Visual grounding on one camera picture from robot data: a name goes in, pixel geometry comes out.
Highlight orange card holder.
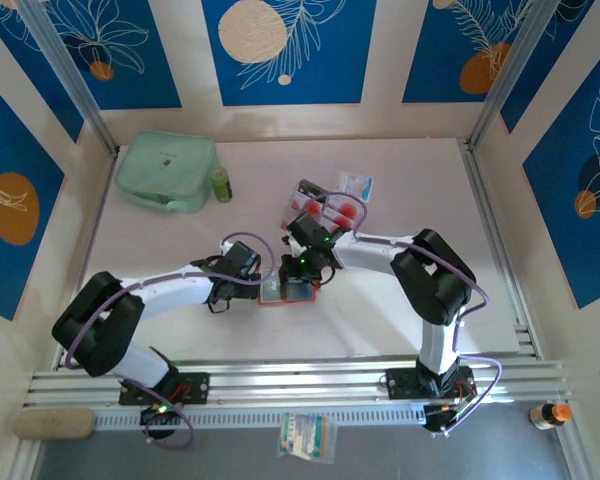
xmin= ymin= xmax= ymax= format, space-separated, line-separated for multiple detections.
xmin=256 ymin=268 xmax=318 ymax=307

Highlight translucent red circle card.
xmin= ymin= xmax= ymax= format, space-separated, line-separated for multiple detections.
xmin=329 ymin=212 xmax=364 ymax=231
xmin=289 ymin=192 xmax=327 ymax=217

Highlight pack of red balls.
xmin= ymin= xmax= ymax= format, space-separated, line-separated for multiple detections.
xmin=329 ymin=195 xmax=367 ymax=219

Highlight white blue gauze packet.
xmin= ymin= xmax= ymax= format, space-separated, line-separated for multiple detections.
xmin=337 ymin=170 xmax=376 ymax=201

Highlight green plastic bottle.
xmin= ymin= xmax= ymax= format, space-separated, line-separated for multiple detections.
xmin=209 ymin=168 xmax=234 ymax=204

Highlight mint green medicine bag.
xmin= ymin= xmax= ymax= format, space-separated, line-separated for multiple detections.
xmin=113 ymin=130 xmax=218 ymax=214

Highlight clear bag of plasters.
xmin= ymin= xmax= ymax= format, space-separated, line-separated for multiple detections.
xmin=278 ymin=412 xmax=337 ymax=461

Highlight beige sponge block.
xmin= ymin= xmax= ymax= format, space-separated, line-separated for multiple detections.
xmin=13 ymin=408 xmax=97 ymax=441

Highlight brown bottle orange cap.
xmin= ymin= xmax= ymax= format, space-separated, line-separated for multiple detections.
xmin=528 ymin=402 xmax=574 ymax=431

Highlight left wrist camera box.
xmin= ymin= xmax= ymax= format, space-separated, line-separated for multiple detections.
xmin=223 ymin=241 xmax=262 ymax=277

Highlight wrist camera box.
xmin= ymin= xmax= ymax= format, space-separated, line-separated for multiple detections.
xmin=285 ymin=212 xmax=332 ymax=249
xmin=223 ymin=241 xmax=262 ymax=277

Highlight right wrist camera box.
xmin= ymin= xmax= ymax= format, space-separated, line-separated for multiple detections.
xmin=285 ymin=212 xmax=332 ymax=249

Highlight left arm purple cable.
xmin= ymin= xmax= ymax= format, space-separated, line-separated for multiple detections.
xmin=63 ymin=231 xmax=276 ymax=451

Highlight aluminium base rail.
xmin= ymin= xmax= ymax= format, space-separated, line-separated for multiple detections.
xmin=23 ymin=355 xmax=572 ymax=412

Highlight slotted grey cable duct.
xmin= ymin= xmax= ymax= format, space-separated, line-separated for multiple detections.
xmin=94 ymin=404 xmax=426 ymax=431

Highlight aluminium table side rail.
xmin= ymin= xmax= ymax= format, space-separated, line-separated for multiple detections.
xmin=52 ymin=152 xmax=119 ymax=371
xmin=459 ymin=139 xmax=541 ymax=359

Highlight aluminium frame post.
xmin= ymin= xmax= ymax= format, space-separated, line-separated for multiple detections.
xmin=17 ymin=0 xmax=120 ymax=157
xmin=465 ymin=0 xmax=556 ymax=151

